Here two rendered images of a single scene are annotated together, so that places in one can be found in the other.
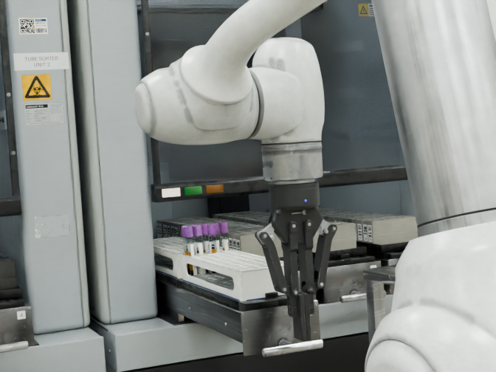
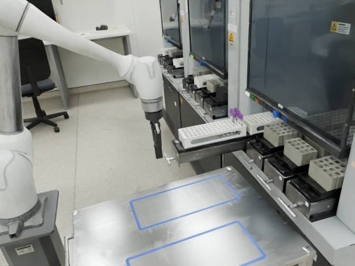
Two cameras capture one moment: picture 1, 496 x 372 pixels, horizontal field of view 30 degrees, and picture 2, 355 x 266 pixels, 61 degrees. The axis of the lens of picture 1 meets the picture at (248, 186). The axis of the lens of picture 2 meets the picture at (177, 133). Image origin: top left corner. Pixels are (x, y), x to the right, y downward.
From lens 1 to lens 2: 2.08 m
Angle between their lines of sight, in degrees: 97
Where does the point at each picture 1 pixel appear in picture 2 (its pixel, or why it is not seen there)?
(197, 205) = not seen: outside the picture
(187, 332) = not seen: hidden behind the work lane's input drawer
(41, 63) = (232, 28)
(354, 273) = (273, 172)
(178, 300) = not seen: hidden behind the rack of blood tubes
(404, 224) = (324, 176)
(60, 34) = (235, 17)
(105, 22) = (244, 15)
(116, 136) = (243, 64)
